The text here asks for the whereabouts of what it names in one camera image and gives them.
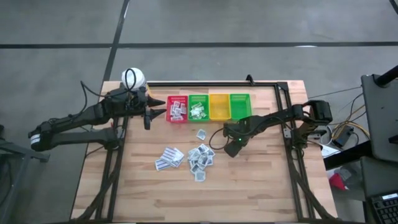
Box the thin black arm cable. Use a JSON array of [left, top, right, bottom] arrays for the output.
[[80, 80, 108, 99]]

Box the white paper sheet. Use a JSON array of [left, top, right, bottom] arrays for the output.
[[321, 144, 342, 159]]

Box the red plastic basket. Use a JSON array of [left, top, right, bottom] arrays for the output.
[[165, 95, 189, 123]]

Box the black pole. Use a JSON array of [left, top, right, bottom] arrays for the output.
[[374, 65, 398, 88]]

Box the pile of red-striped packets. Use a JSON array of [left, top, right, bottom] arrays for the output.
[[160, 146, 178, 162]]

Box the thin grey cable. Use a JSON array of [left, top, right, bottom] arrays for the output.
[[307, 86, 363, 100]]

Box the black equipment stand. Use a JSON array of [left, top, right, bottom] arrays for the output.
[[0, 124, 50, 224]]

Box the red bag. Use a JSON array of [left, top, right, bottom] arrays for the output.
[[328, 172, 348, 192]]

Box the black power box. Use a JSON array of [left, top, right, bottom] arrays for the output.
[[331, 125, 355, 149]]

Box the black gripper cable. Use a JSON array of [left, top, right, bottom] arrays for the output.
[[208, 127, 233, 151], [124, 68, 138, 92]]

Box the black keyboard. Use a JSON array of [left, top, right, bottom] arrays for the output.
[[369, 192, 398, 224]]

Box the Lysol wipes canister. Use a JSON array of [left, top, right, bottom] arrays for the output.
[[121, 67, 147, 91]]

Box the black beam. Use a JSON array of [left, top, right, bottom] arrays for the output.
[[323, 141, 373, 170]]

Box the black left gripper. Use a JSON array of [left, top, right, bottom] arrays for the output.
[[132, 88, 168, 131]]

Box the green plastic basket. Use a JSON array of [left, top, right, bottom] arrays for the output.
[[229, 93, 252, 121], [187, 94, 211, 122]]

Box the yellow plastic basket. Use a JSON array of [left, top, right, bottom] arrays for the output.
[[208, 93, 231, 121]]

